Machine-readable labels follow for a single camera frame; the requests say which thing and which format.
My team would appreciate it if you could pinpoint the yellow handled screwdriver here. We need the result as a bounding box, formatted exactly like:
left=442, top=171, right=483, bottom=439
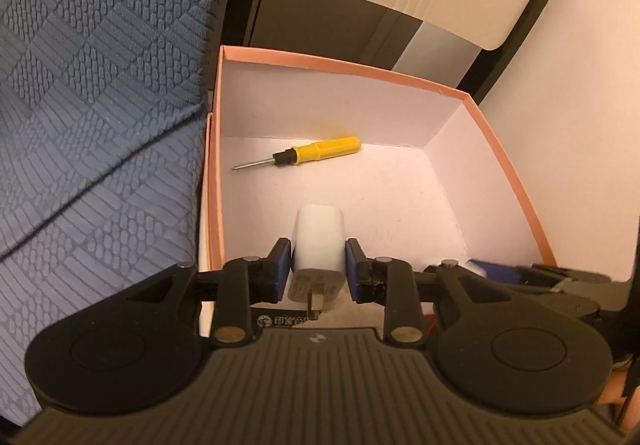
left=231, top=136, right=361, bottom=172

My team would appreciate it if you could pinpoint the small white charger plug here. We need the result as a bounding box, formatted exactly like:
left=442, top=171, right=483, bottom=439
left=288, top=204, right=346, bottom=321

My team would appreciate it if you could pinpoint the black lighter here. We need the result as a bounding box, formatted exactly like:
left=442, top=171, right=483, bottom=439
left=250, top=307, right=308, bottom=333

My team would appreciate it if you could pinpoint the blue textured seat cushion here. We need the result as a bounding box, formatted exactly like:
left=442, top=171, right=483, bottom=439
left=1, top=0, right=226, bottom=425

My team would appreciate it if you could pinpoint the pink cardboard box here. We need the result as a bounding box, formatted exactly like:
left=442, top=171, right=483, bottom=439
left=197, top=44, right=560, bottom=341

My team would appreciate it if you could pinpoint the red black dragon figurine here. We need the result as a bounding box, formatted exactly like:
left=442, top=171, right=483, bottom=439
left=424, top=314, right=438, bottom=335

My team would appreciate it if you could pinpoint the person's right hand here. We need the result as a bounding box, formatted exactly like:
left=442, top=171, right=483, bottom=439
left=597, top=366, right=639, bottom=413

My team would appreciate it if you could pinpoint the white square power adapter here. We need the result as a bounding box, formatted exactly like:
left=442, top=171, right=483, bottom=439
left=462, top=260, right=495, bottom=278

